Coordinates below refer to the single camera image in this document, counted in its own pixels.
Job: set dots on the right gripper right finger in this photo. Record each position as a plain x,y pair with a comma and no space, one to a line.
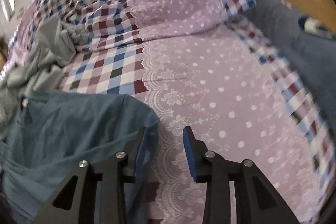
257,200

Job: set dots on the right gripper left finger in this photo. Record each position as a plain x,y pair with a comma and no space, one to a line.
97,189

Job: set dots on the teal blue shirt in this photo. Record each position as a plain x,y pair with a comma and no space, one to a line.
51,132

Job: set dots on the grey green sweatshirt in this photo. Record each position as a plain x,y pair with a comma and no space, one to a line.
55,47

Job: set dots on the plaid checkered bed sheet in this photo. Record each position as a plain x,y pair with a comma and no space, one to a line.
212,83

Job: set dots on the blue grey plush pillow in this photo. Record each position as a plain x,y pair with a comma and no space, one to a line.
308,45

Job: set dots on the checkered purple duvet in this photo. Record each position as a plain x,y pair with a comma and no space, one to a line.
109,23

